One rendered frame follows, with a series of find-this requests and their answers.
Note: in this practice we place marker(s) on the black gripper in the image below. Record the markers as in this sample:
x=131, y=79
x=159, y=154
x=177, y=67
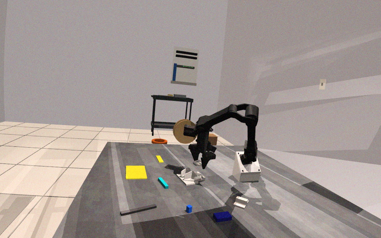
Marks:
x=201, y=147

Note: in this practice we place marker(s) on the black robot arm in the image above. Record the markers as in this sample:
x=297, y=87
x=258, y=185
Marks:
x=204, y=125

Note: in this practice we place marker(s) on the cyan rectangular block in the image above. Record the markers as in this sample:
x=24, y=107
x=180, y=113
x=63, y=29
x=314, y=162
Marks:
x=163, y=183

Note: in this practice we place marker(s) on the dark grey long bar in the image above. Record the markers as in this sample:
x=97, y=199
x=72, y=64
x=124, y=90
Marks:
x=135, y=210

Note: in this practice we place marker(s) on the blue rectangular block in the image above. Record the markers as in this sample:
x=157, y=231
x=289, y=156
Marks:
x=222, y=216
x=189, y=209

